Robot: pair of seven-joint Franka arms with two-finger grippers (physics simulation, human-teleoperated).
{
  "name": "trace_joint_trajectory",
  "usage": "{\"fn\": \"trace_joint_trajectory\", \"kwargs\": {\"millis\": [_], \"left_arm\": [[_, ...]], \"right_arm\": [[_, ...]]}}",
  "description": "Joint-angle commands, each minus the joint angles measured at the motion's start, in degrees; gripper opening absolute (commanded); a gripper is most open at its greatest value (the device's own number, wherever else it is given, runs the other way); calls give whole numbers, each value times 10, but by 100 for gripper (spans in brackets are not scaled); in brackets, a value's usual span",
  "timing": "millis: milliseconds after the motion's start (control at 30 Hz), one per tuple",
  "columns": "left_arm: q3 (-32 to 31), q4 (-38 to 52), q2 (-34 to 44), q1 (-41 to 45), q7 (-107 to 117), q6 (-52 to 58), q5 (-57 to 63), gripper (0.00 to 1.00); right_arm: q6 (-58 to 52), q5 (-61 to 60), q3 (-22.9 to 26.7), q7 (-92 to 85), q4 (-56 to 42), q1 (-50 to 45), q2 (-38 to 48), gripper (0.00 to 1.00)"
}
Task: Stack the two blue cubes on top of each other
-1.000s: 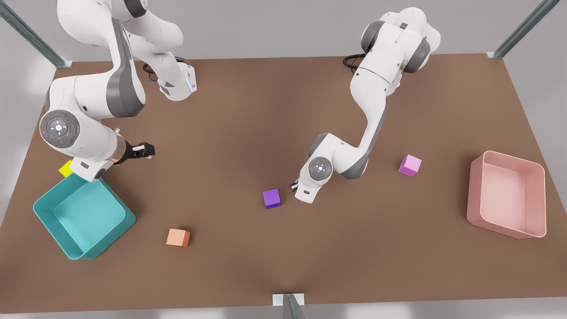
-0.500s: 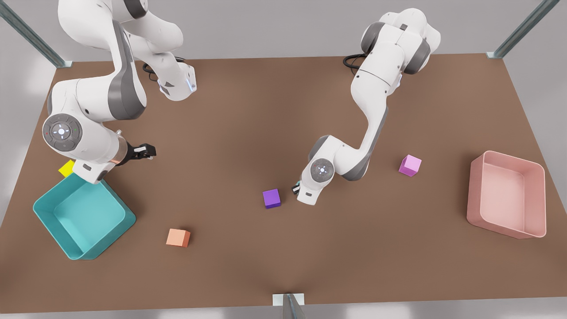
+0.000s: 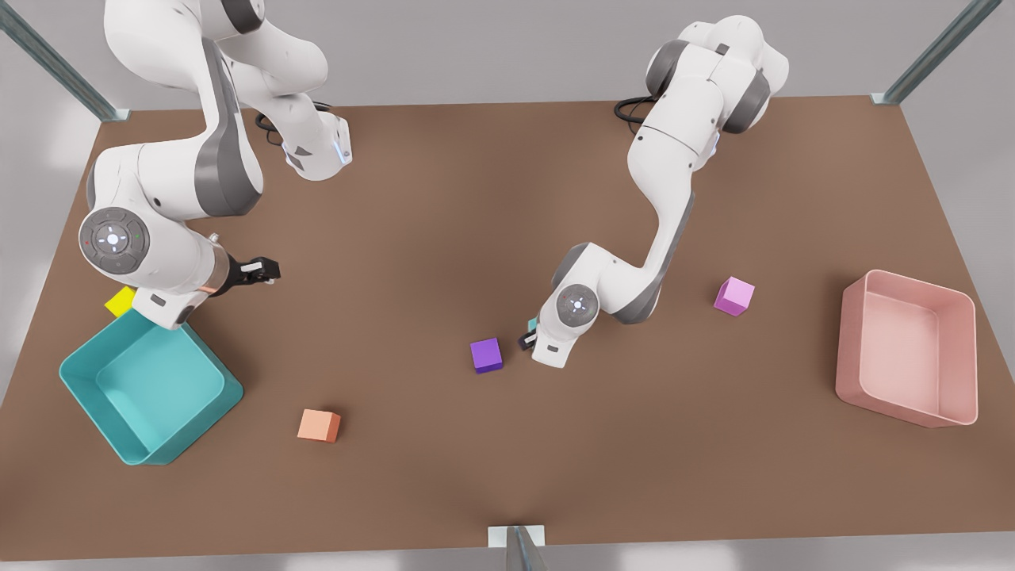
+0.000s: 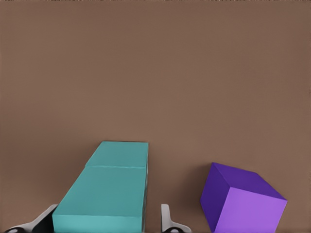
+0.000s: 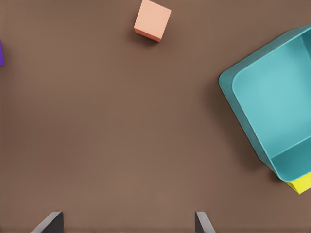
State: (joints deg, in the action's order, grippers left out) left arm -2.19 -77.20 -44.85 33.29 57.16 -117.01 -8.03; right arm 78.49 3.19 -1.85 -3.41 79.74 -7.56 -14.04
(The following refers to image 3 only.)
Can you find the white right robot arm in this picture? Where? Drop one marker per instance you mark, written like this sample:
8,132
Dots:
170,170

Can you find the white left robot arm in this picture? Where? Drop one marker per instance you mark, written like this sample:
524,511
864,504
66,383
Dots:
682,127

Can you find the dark purple cube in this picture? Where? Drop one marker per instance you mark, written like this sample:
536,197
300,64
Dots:
486,355

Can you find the yellow cube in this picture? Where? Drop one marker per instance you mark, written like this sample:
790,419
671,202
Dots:
120,302

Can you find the teal square tray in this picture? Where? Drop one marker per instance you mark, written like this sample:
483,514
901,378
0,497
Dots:
151,392

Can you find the orange cube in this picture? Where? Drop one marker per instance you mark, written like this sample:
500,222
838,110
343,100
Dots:
319,426

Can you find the light violet cube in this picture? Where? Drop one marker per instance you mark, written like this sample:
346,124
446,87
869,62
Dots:
734,296

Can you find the pink square tray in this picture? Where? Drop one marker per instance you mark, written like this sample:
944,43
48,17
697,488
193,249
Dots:
908,349

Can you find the silver frame post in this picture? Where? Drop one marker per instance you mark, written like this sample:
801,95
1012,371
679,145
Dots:
55,63
517,549
936,51

